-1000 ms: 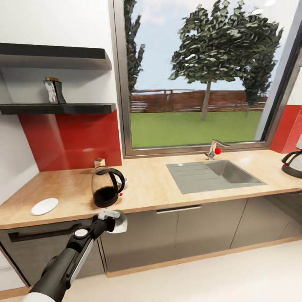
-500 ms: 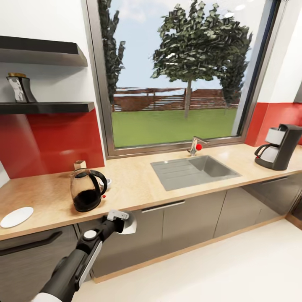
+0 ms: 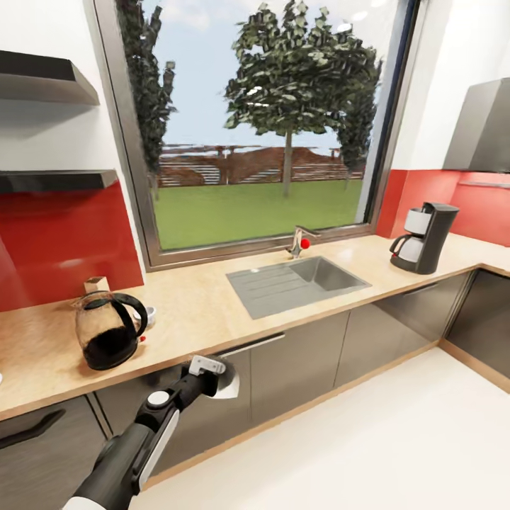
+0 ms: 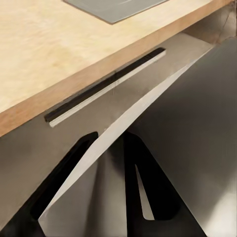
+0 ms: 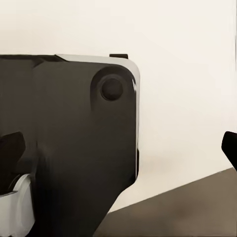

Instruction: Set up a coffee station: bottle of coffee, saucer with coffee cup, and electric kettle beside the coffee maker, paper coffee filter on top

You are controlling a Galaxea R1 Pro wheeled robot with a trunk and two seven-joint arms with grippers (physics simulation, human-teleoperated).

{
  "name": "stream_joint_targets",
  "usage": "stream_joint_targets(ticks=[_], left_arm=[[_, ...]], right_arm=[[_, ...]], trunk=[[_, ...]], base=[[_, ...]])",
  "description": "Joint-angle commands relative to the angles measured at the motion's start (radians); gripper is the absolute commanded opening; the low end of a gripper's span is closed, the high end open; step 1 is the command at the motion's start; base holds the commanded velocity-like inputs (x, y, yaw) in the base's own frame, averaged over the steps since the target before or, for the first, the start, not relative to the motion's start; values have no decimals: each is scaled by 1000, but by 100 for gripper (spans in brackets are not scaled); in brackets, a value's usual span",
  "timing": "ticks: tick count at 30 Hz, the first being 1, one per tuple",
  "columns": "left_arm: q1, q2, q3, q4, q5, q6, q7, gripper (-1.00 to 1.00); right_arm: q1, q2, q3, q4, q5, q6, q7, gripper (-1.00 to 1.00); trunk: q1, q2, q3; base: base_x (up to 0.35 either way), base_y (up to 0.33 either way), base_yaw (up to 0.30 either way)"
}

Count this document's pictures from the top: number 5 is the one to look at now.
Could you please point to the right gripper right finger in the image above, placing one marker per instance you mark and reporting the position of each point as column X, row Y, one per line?
column 229, row 147

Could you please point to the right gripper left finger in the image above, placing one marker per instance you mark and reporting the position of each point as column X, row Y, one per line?
column 12, row 147

